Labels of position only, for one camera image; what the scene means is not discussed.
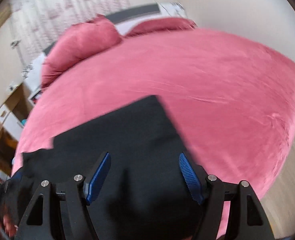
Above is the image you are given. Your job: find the large pink pillow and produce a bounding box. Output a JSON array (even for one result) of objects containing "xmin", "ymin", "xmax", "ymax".
[{"xmin": 41, "ymin": 14, "xmax": 122, "ymax": 90}]

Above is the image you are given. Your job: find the pink velvet bed cover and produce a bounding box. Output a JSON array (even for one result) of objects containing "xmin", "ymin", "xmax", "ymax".
[{"xmin": 11, "ymin": 27, "xmax": 295, "ymax": 238}]

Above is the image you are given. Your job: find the grey bed headboard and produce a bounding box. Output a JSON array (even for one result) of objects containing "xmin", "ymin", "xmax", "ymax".
[{"xmin": 43, "ymin": 3, "xmax": 162, "ymax": 55}]

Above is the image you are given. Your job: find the black fabric garment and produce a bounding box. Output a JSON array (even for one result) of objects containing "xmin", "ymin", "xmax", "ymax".
[{"xmin": 5, "ymin": 96, "xmax": 200, "ymax": 239}]

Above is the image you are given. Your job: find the white patterned curtain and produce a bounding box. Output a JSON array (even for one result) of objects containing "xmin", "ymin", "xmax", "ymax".
[{"xmin": 9, "ymin": 0, "xmax": 130, "ymax": 65}]

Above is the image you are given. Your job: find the small pink pillow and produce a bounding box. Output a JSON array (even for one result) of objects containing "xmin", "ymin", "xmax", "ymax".
[{"xmin": 125, "ymin": 17, "xmax": 197, "ymax": 37}]

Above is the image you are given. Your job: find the wooden desk with drawers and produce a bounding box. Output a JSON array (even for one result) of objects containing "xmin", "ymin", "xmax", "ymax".
[{"xmin": 0, "ymin": 83, "xmax": 33, "ymax": 174}]

